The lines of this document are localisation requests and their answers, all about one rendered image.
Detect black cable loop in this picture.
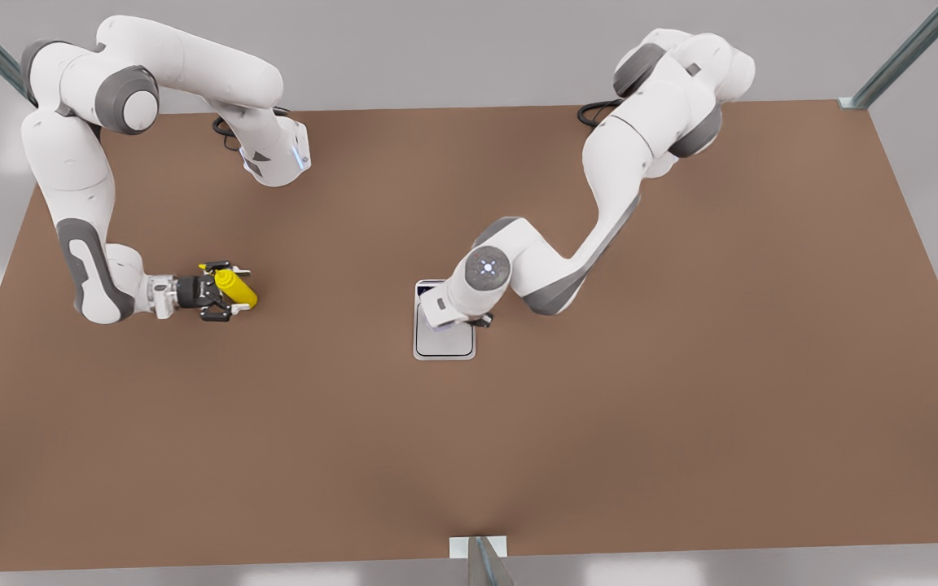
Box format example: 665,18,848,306
576,98,625,128
212,106,292,153

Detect silver digital kitchen scale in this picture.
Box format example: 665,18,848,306
413,279,477,361

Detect yellow sauce bottle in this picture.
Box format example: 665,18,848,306
214,269,259,309

